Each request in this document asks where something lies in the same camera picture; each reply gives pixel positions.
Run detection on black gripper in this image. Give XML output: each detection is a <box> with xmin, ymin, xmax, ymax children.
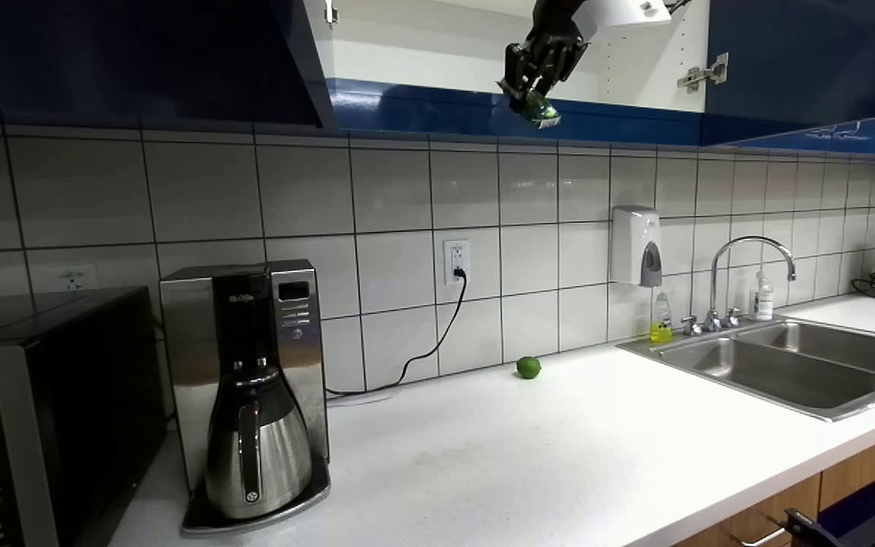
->
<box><xmin>499</xmin><ymin>0</ymin><xmax>586</xmax><ymax>117</ymax></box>

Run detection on green snack packet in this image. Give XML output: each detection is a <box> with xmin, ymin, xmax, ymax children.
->
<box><xmin>520</xmin><ymin>96</ymin><xmax>561</xmax><ymax>130</ymax></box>

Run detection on blue upper cabinet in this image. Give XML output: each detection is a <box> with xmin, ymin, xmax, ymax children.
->
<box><xmin>0</xmin><ymin>0</ymin><xmax>875</xmax><ymax>153</ymax></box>

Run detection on wooden lower cabinet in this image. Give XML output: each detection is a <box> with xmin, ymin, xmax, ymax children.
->
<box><xmin>679</xmin><ymin>444</ymin><xmax>875</xmax><ymax>547</ymax></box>

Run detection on white soap dispenser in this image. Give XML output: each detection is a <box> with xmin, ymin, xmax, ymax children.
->
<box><xmin>611</xmin><ymin>211</ymin><xmax>662</xmax><ymax>289</ymax></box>

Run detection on yellow dish soap bottle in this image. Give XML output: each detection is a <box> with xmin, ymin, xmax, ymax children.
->
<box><xmin>647</xmin><ymin>291</ymin><xmax>674</xmax><ymax>346</ymax></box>

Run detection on green lime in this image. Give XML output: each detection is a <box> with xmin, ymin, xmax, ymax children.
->
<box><xmin>517</xmin><ymin>355</ymin><xmax>543</xmax><ymax>379</ymax></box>

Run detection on chrome sink faucet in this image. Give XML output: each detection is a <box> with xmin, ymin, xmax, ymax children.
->
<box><xmin>685</xmin><ymin>235</ymin><xmax>798</xmax><ymax>337</ymax></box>

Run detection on steel coffee maker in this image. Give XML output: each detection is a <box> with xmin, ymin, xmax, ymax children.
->
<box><xmin>160</xmin><ymin>260</ymin><xmax>333</xmax><ymax>535</ymax></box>

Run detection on stainless steel sink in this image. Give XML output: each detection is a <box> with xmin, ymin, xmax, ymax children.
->
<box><xmin>630</xmin><ymin>320</ymin><xmax>875</xmax><ymax>421</ymax></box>

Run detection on black microwave oven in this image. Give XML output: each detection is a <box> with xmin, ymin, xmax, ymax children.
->
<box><xmin>0</xmin><ymin>289</ymin><xmax>167</xmax><ymax>547</ymax></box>

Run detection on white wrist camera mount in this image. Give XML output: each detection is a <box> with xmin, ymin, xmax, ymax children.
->
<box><xmin>573</xmin><ymin>0</ymin><xmax>690</xmax><ymax>39</ymax></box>

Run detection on white wall outlet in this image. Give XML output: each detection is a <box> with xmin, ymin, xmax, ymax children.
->
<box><xmin>55</xmin><ymin>266</ymin><xmax>99</xmax><ymax>291</ymax></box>
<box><xmin>445</xmin><ymin>240</ymin><xmax>471</xmax><ymax>285</ymax></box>

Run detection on black power cord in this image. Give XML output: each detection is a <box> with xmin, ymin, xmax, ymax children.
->
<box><xmin>325</xmin><ymin>266</ymin><xmax>471</xmax><ymax>402</ymax></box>

